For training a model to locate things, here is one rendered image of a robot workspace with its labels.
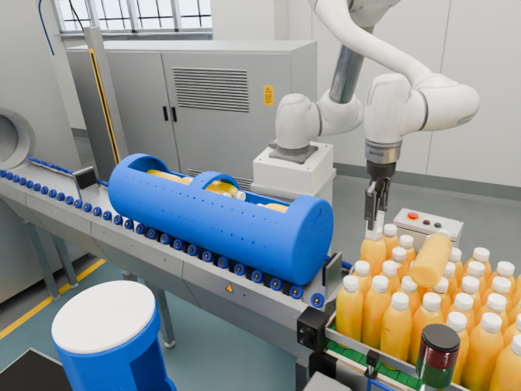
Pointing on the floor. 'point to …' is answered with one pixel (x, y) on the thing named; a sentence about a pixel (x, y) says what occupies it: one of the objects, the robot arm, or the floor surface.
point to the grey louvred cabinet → (194, 100)
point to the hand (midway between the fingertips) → (374, 225)
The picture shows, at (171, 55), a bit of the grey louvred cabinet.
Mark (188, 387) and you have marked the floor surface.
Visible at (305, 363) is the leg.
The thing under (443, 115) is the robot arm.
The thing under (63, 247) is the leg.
